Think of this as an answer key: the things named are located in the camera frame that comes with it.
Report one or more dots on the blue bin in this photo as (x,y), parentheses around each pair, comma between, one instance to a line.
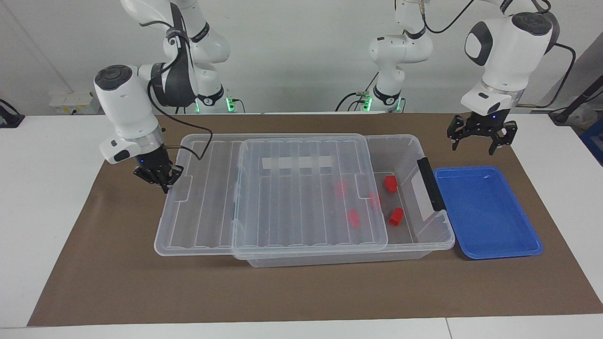
(594,141)

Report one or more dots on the clear plastic box lid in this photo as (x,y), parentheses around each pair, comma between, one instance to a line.
(207,202)

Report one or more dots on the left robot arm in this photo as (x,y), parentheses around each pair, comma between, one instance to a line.
(506,52)

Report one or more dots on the black stand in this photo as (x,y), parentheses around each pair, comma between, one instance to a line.
(9,117)
(582,99)

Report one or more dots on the blue plastic tray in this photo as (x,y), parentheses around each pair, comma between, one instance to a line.
(487,212)

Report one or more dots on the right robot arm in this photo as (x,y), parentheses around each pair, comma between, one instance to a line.
(125,106)

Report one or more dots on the clear plastic storage box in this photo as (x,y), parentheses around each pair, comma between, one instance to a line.
(410,235)

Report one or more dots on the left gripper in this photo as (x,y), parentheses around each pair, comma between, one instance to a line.
(487,123)

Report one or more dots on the red block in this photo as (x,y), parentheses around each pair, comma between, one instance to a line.
(353,218)
(396,216)
(390,184)
(375,200)
(340,188)

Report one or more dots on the white wall socket strip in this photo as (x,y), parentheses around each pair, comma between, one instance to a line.
(73,101)

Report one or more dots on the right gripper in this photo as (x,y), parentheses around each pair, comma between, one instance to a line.
(153,162)

